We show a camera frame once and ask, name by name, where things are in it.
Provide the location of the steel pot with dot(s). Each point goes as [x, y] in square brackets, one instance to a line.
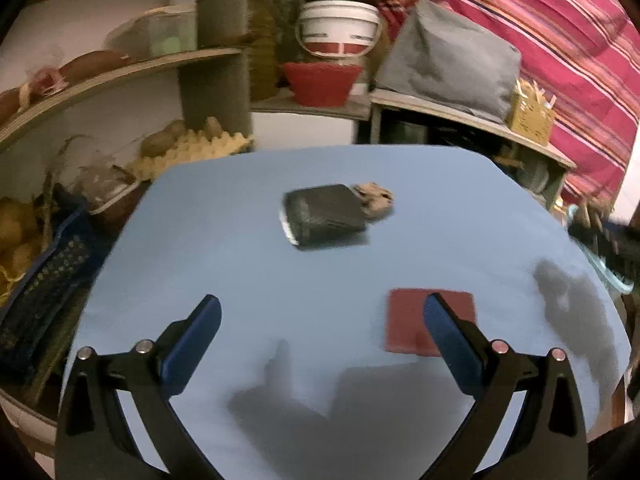
[405, 132]

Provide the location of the yellow utensil holder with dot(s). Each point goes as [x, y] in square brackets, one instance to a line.
[532, 115]

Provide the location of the small dark red scouring pad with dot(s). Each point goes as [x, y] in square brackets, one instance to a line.
[410, 320]

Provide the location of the dark blue crate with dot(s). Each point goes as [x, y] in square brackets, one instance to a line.
[45, 280]

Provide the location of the bundle of chopsticks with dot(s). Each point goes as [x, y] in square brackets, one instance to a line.
[532, 91]

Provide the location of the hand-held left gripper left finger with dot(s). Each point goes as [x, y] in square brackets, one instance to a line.
[195, 340]

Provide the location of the brown paper ball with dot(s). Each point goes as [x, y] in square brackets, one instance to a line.
[375, 197]

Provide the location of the yellowish produce pile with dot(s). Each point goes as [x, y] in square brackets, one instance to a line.
[15, 240]

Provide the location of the white plastic bucket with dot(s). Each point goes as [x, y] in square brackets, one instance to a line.
[340, 25]

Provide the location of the red striped curtain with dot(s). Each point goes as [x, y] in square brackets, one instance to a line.
[550, 25]

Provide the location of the plastic covered bowl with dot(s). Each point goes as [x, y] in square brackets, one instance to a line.
[107, 190]

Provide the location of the dark grey mesh pouch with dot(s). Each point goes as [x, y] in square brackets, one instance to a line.
[325, 215]

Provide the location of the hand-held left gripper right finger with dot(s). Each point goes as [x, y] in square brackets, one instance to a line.
[450, 340]

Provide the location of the wooden shelf unit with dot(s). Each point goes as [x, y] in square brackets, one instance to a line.
[125, 67]

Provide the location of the clear plastic container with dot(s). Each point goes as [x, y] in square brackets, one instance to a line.
[160, 35]

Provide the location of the sweet potato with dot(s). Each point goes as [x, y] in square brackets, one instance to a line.
[90, 62]

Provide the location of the large cooking oil bottle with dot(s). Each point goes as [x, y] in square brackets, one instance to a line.
[262, 45]

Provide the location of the red fluted basket bowl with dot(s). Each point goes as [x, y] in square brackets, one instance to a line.
[322, 82]

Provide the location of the light blue plastic basket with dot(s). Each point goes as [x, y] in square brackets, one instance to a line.
[617, 280]

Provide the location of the small white cabinet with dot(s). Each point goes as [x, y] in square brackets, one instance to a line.
[300, 125]

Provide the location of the blue tablecloth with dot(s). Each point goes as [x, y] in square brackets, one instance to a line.
[250, 260]

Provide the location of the brown potato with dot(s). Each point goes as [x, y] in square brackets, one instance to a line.
[214, 127]
[175, 127]
[155, 144]

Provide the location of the yellow egg tray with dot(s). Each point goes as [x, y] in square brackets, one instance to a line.
[200, 152]

